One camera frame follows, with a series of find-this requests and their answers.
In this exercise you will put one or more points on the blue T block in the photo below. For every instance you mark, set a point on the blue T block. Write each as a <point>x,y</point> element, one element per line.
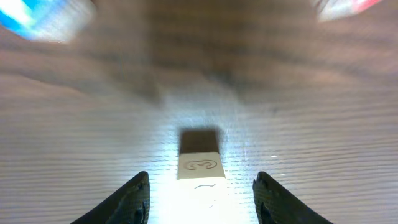
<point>47,20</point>

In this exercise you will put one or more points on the red I block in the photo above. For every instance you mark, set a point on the red I block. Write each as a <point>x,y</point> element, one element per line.
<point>328,10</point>

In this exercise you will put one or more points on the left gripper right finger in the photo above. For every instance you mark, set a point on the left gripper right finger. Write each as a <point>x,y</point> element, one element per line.
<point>276,205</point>

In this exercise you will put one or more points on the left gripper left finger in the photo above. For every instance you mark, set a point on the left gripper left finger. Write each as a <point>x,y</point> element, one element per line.
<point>129,204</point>

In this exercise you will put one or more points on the yellow C block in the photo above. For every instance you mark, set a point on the yellow C block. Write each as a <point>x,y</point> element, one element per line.
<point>200,195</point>

